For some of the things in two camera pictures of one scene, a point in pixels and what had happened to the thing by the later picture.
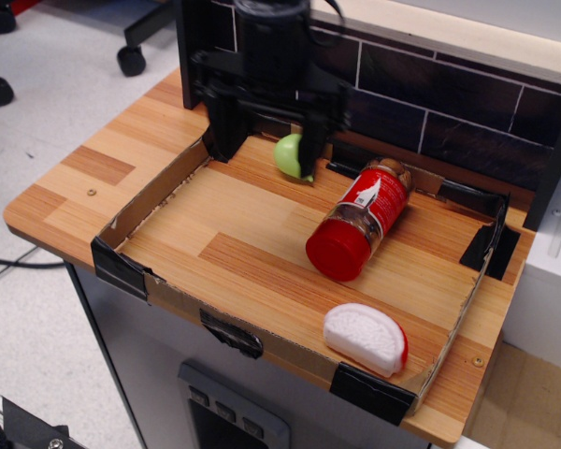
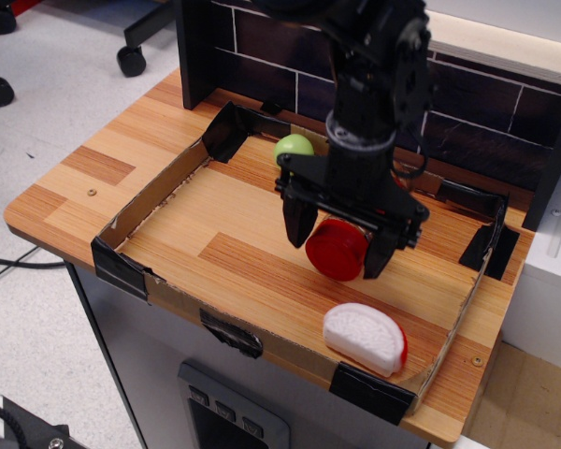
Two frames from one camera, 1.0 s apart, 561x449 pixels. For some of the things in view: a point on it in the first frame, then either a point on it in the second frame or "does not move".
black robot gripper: [237, 82] to [359, 182]
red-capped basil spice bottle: [345, 241] does not move
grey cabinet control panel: [221, 415] does not move
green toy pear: [286, 152] does not move
